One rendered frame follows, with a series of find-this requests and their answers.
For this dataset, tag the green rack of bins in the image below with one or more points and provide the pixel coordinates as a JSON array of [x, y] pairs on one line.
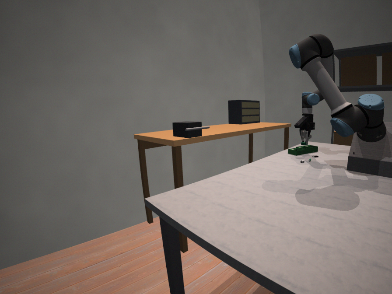
[[303, 150]]

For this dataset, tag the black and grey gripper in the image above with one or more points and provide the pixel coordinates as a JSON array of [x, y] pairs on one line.
[[306, 128]]

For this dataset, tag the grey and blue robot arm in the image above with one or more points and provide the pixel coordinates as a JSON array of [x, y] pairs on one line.
[[314, 55]]

